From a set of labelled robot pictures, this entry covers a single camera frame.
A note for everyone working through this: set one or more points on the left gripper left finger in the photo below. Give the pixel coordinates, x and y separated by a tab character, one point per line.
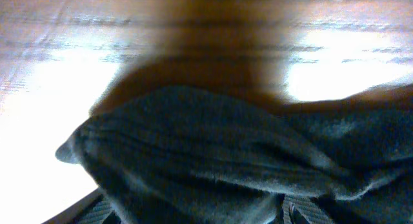
92	209

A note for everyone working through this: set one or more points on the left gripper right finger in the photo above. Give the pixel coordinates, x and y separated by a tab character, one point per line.
302	210

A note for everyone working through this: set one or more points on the dark green t-shirt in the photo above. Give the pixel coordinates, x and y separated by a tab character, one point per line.
185	155

